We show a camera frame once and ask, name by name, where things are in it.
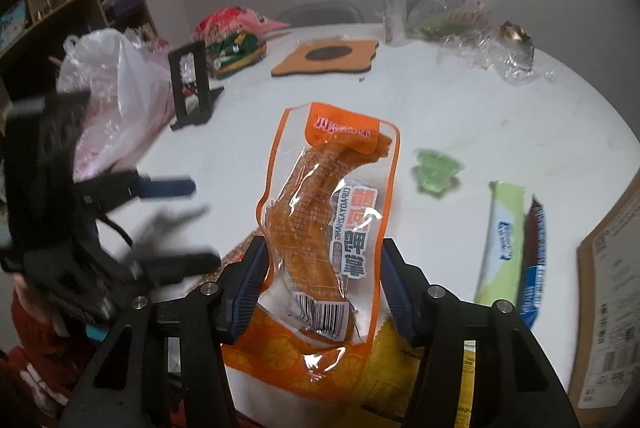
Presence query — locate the green snack bag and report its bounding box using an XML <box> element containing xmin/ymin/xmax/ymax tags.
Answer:
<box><xmin>205</xmin><ymin>28</ymin><xmax>267</xmax><ymax>79</ymax></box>

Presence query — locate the yellow snack packet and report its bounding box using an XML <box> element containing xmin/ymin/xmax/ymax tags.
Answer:
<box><xmin>360</xmin><ymin>313</ymin><xmax>476</xmax><ymax>428</ymax></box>

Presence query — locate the clear orange snack packet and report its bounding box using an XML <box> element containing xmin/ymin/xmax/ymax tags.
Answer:
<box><xmin>256</xmin><ymin>102</ymin><xmax>401</xmax><ymax>349</ymax></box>

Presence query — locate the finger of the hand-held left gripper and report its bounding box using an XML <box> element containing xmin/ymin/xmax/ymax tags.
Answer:
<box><xmin>122</xmin><ymin>207</ymin><xmax>223</xmax><ymax>286</ymax></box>
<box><xmin>80</xmin><ymin>170</ymin><xmax>197</xmax><ymax>211</ymax></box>

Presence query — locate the pink snack bag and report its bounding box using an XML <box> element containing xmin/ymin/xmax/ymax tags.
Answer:
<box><xmin>194</xmin><ymin>6</ymin><xmax>291</xmax><ymax>43</ymax></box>

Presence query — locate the dark brown snack packet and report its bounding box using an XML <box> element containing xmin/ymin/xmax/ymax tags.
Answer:
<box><xmin>517</xmin><ymin>195</ymin><xmax>551</xmax><ymax>326</ymax></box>

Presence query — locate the cardboard box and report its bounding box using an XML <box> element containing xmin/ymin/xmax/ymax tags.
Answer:
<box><xmin>565</xmin><ymin>185</ymin><xmax>640</xmax><ymax>411</ymax></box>

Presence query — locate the wooden trivet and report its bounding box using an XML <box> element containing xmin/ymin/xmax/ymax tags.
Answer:
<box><xmin>270</xmin><ymin>38</ymin><xmax>381</xmax><ymax>78</ymax></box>

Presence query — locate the crumpled clear plastic wrap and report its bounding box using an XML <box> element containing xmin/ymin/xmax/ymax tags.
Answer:
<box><xmin>437</xmin><ymin>28</ymin><xmax>556</xmax><ymax>86</ymax></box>

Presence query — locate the green jelly cup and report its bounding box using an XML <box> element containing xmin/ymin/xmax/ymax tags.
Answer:
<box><xmin>411</xmin><ymin>149</ymin><xmax>463</xmax><ymax>195</ymax></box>

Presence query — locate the orange citrus print packet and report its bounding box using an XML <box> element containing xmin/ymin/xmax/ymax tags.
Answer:
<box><xmin>220</xmin><ymin>298</ymin><xmax>381</xmax><ymax>399</ymax></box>

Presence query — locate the plastic bag with greens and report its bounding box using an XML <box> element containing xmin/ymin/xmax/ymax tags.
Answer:
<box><xmin>407</xmin><ymin>0</ymin><xmax>496</xmax><ymax>41</ymax></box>

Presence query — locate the white plastic bag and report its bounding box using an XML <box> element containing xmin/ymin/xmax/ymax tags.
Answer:
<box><xmin>57</xmin><ymin>29</ymin><xmax>173</xmax><ymax>181</ymax></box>

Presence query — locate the gold foil wrapper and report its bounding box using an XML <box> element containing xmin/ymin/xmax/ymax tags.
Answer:
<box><xmin>501</xmin><ymin>22</ymin><xmax>537</xmax><ymax>73</ymax></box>

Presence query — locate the light green wafer packet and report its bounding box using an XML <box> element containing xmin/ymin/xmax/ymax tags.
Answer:
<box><xmin>474</xmin><ymin>180</ymin><xmax>526</xmax><ymax>306</ymax></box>

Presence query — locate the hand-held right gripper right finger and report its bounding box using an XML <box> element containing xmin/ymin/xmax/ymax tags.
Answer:
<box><xmin>381</xmin><ymin>238</ymin><xmax>581</xmax><ymax>428</ymax></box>

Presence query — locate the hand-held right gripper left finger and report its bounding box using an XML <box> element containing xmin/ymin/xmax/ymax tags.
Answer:
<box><xmin>60</xmin><ymin>235</ymin><xmax>271</xmax><ymax>428</ymax></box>

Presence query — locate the black phone stand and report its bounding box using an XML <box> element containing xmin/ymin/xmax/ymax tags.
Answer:
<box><xmin>168</xmin><ymin>40</ymin><xmax>225</xmax><ymax>130</ymax></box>

